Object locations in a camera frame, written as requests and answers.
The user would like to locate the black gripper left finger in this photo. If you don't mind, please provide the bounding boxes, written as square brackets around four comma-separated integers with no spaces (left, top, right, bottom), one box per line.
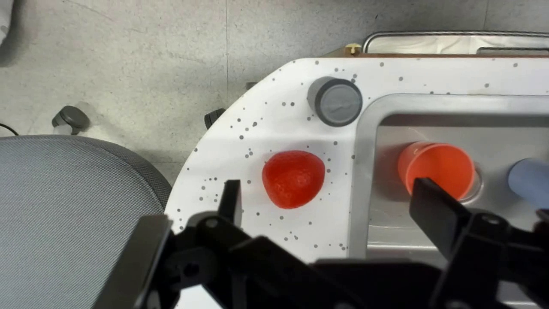
[195,179,254,254]

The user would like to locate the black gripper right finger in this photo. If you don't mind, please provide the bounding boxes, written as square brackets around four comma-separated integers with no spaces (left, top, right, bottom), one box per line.
[408,177,511,272]

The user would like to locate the red fruit toy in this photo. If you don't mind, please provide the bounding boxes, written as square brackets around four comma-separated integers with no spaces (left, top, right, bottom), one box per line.
[261,150,327,211]

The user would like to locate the silver toy sink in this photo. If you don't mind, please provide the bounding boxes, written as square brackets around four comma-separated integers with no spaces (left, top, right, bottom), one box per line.
[348,93,549,270]

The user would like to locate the red toy cup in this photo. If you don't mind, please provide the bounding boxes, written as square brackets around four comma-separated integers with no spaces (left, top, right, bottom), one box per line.
[396,141,480,205]

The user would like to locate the white speckled toy kitchen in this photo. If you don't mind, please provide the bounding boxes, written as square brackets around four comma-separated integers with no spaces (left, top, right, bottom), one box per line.
[163,55,549,309]

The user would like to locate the blue toy cup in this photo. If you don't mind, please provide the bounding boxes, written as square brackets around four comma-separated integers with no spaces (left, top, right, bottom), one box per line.
[506,158,549,211]

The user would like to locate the grey cylinder toy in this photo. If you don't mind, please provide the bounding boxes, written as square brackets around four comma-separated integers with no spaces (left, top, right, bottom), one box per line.
[305,76,363,129]

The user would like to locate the grey mesh office chair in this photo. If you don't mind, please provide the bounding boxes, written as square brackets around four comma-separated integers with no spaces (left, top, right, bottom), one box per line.
[0,134,173,309]

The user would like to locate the black chair caster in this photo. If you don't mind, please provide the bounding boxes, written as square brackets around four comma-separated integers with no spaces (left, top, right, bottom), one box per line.
[49,105,92,138]

